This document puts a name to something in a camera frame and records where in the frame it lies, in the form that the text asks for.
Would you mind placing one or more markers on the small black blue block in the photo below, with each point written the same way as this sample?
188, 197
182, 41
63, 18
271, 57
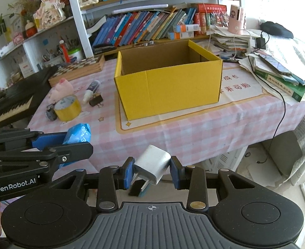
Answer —
135, 190

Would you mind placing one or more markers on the thick green book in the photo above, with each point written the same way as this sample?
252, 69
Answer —
279, 85

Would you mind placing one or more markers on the white charger plug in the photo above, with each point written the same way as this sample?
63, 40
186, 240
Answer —
152, 160

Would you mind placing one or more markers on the pink cylinder device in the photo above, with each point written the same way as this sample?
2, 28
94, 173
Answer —
236, 18

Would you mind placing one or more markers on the wooden chessboard box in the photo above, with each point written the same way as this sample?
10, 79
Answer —
82, 67

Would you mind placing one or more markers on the pen holder with pens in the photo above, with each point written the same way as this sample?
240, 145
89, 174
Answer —
51, 58

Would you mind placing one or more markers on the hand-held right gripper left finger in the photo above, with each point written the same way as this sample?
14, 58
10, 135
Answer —
128, 173

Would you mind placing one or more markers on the red tassel ornament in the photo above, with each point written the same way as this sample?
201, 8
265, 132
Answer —
64, 53

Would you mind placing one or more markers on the red book set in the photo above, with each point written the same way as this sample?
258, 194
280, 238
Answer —
209, 13

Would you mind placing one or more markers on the loose white papers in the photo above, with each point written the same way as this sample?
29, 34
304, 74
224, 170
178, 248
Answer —
245, 62

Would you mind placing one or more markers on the red white figurine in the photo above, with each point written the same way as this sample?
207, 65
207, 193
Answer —
31, 29

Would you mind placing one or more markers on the dried flower bunch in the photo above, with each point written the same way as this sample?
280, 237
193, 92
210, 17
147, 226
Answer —
28, 2

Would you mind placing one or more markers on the black power adapter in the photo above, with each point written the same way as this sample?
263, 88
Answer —
261, 43

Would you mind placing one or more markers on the small dark grey roll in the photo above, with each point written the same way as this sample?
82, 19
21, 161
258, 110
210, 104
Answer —
50, 113

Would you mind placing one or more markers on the orange white small box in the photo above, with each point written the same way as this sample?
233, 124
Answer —
188, 27
181, 35

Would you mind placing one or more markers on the white bookshelf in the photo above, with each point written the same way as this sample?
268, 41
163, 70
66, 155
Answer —
77, 20

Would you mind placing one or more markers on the yellow tape roll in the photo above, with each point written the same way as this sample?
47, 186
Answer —
69, 110

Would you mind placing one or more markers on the blue plastic packet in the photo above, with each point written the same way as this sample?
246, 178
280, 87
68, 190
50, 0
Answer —
78, 133

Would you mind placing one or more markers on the white green canister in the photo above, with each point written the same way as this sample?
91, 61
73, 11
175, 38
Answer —
76, 55

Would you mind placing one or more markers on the black electronic keyboard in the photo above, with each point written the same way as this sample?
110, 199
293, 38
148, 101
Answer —
17, 93

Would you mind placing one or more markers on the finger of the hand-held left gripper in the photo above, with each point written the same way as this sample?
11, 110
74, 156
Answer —
72, 151
48, 140

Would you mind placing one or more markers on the black binder clip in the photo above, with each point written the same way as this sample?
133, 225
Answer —
95, 100

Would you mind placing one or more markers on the long row of colourful books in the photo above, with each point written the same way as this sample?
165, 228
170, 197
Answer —
142, 26

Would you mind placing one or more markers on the black cap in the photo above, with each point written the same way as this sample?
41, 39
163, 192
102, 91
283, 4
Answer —
276, 29

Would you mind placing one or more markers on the white box red label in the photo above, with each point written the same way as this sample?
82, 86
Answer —
28, 68

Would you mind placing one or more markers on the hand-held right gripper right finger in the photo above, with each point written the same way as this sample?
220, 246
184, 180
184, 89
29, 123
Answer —
175, 173

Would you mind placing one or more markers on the white navy spray bottle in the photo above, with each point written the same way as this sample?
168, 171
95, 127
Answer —
92, 87

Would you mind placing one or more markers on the smartphone with dark case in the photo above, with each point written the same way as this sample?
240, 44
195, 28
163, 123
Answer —
275, 64

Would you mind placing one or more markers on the yellow cardboard box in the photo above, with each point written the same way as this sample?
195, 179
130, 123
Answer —
168, 90

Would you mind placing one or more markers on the pink pig plush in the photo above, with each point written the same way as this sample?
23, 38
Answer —
61, 89

